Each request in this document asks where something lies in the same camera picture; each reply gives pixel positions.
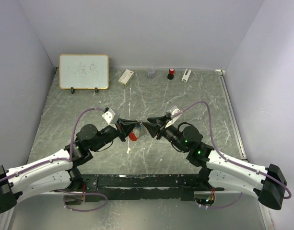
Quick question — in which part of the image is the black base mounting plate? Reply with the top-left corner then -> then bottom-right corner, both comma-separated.
65,173 -> 212,201

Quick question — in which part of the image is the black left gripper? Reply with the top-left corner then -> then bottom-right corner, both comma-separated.
92,116 -> 138,151

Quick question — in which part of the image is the black whiteboard stand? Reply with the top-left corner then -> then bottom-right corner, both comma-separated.
70,87 -> 99,94

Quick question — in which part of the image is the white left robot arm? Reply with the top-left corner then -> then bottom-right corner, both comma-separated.
0,118 -> 139,214

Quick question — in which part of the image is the white cardboard box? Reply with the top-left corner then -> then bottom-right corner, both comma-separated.
118,69 -> 134,87

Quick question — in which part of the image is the clear jar of paperclips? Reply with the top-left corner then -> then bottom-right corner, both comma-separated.
146,66 -> 156,79

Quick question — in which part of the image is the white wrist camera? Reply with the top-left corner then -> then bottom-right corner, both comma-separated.
102,108 -> 120,125
165,105 -> 181,128

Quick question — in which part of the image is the aluminium rail frame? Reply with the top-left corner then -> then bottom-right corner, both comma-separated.
215,69 -> 275,230

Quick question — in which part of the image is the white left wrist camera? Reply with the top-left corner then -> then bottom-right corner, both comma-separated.
102,108 -> 120,125

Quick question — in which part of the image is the small whiteboard yellow frame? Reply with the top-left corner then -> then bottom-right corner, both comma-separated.
59,54 -> 109,90

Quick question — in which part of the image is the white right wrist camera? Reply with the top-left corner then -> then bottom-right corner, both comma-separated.
165,105 -> 181,128

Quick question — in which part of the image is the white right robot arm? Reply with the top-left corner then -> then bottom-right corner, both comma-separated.
143,116 -> 287,210

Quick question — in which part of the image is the red black stamp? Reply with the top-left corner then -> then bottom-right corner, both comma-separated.
167,68 -> 175,80

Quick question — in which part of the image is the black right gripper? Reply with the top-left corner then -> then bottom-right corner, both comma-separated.
143,115 -> 188,153

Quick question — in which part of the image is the white stapler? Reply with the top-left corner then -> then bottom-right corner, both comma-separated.
181,69 -> 191,82

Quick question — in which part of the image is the red handled key organizer ring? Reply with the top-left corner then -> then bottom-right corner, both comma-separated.
128,126 -> 147,142

